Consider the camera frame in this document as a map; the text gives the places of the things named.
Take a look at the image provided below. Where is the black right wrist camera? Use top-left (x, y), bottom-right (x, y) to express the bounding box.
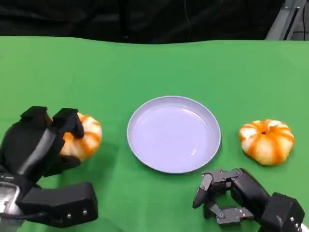
top-left (260, 192), bottom-right (305, 232)

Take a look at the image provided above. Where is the lilac plate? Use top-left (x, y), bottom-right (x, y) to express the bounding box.
top-left (126, 95), bottom-right (222, 174)

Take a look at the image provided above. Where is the bright green table cloth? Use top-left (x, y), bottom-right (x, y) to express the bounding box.
top-left (0, 35), bottom-right (309, 232)

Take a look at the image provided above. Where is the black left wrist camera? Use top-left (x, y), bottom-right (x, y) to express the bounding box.
top-left (17, 182), bottom-right (99, 228)

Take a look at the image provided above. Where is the aluminium profile frame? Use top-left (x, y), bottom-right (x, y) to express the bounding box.
top-left (265, 0), bottom-right (308, 41)

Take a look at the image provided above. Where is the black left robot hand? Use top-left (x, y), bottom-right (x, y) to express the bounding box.
top-left (0, 105), bottom-right (85, 193)

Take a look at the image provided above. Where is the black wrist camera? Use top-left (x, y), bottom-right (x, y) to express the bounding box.
top-left (260, 192), bottom-right (305, 232)
top-left (17, 182), bottom-right (99, 228)

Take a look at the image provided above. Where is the black drape cloth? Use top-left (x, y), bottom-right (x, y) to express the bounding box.
top-left (0, 0), bottom-right (285, 44)

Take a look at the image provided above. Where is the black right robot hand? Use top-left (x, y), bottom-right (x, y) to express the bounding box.
top-left (192, 168), bottom-right (273, 229)

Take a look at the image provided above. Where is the orange and white bread roll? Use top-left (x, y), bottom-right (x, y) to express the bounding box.
top-left (59, 112), bottom-right (103, 162)
top-left (239, 118), bottom-right (295, 166)

